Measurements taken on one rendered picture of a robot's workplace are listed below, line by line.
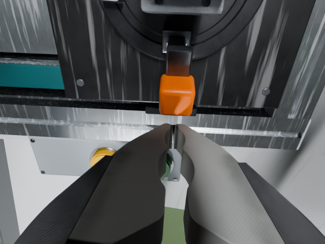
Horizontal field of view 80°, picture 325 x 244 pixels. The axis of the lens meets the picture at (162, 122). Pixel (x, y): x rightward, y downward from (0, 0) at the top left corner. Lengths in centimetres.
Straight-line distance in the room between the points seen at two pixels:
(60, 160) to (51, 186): 22
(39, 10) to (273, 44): 26
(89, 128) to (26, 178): 31
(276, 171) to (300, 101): 23
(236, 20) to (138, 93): 12
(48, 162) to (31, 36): 17
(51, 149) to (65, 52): 14
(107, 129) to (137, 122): 4
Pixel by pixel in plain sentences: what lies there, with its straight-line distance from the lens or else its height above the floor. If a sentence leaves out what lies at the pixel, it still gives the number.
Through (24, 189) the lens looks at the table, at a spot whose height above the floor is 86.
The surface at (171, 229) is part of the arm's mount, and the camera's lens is 48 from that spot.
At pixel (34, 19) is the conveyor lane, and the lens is 30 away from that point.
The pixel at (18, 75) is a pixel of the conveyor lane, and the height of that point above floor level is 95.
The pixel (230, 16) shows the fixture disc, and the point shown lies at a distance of 19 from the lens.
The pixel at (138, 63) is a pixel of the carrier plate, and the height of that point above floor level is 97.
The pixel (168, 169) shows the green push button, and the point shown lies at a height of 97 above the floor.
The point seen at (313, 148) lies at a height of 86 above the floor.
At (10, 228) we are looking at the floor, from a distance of 273.
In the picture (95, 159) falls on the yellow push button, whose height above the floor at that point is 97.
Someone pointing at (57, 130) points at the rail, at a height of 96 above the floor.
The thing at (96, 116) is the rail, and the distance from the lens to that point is 26.
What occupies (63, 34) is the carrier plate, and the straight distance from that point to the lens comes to 23.
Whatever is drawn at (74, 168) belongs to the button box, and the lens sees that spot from 32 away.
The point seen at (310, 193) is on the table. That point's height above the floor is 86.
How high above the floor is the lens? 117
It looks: 62 degrees down
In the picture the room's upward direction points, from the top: 175 degrees counter-clockwise
